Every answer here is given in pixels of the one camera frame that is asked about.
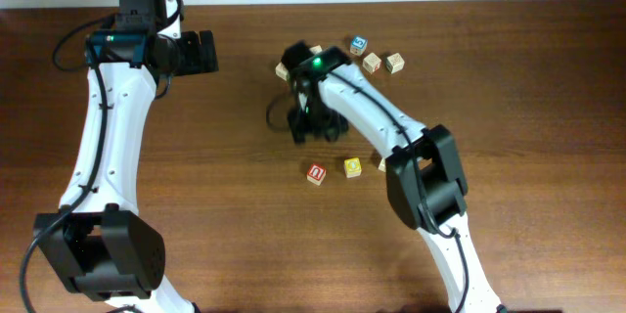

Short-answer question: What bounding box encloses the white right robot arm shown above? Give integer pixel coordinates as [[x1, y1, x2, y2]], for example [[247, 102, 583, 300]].
[[281, 41, 507, 313]]

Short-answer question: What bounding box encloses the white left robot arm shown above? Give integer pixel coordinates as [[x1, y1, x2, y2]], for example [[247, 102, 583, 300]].
[[26, 0, 199, 312]]

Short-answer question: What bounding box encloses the yellow wooden block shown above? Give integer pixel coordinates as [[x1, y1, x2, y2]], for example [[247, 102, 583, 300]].
[[343, 157, 362, 178]]

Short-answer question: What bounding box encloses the red letter U block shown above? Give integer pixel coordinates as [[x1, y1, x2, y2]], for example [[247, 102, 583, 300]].
[[306, 163, 327, 186]]

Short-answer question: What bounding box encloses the natural block brown picture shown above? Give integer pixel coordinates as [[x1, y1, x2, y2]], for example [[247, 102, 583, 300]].
[[378, 158, 386, 172]]

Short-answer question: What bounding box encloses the natural block red print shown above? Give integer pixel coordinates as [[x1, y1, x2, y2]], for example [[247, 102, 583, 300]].
[[362, 53, 381, 73]]

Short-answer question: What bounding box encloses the natural block green print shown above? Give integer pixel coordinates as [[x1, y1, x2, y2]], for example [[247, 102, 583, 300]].
[[275, 63, 290, 81]]

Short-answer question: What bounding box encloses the blue number five block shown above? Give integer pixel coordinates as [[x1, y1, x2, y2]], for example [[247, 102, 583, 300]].
[[349, 36, 368, 57]]

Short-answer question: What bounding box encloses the natural block grey print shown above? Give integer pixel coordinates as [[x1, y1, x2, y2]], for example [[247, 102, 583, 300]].
[[310, 45, 323, 54]]

